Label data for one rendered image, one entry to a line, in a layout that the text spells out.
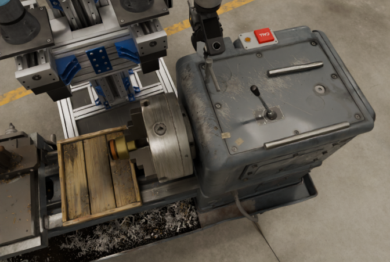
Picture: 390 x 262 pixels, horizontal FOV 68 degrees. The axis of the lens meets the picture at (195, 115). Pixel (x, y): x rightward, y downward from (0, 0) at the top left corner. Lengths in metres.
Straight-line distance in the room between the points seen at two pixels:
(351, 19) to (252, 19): 1.00
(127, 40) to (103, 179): 0.64
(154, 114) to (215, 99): 0.21
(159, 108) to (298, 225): 1.51
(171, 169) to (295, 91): 0.49
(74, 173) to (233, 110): 0.73
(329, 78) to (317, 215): 1.35
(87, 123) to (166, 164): 1.30
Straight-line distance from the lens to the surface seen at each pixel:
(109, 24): 1.45
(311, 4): 3.38
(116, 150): 1.05
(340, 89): 1.10
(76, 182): 1.30
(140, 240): 1.52
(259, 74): 1.03
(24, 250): 1.29
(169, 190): 1.24
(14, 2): 1.30
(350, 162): 2.50
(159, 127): 0.94
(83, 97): 2.30
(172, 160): 0.94
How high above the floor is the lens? 2.07
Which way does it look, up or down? 63 degrees down
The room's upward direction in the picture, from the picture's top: 3 degrees clockwise
